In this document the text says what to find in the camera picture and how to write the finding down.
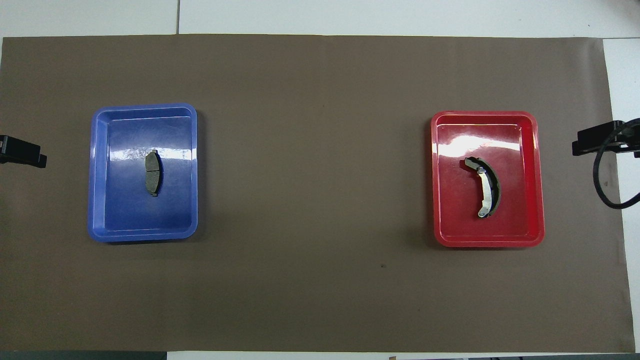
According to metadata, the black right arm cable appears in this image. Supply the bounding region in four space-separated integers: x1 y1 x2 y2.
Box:
592 120 640 210

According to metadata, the brown table mat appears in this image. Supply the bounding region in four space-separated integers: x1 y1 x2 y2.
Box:
0 34 637 354

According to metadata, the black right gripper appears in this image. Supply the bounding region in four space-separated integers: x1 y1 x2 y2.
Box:
572 118 640 159

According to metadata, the dark brake pad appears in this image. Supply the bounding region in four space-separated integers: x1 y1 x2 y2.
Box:
144 149 163 198

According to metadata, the blue plastic tray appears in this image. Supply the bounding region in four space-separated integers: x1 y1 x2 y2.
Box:
87 102 199 244

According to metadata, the red plastic tray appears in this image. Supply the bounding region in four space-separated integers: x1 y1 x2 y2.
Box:
430 110 546 249

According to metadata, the curved brake shoe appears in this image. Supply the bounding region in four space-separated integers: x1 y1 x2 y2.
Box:
463 156 502 219

